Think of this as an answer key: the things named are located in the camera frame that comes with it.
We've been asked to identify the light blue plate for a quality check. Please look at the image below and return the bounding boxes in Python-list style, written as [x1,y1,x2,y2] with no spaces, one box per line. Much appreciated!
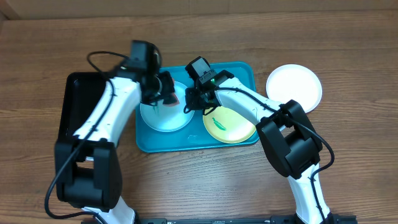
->
[139,82,195,132]

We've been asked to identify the white plate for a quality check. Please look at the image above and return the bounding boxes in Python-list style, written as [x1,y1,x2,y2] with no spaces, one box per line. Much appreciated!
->
[266,64,323,113]

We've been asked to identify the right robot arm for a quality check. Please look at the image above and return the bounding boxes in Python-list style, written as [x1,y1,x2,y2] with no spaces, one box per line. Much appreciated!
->
[184,70,331,223]

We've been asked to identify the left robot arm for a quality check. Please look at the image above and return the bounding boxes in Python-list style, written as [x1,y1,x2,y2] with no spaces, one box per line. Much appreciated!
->
[48,67,174,223]

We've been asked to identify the teal plastic tray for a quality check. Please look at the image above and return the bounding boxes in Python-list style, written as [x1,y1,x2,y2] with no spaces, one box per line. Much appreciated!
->
[135,62,259,153]

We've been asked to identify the black plastic tray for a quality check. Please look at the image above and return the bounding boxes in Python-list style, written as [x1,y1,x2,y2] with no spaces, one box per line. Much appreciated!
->
[57,72,106,141]

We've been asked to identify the yellow-green plate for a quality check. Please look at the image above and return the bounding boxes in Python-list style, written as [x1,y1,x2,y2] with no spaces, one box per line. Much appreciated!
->
[203,106,256,144]

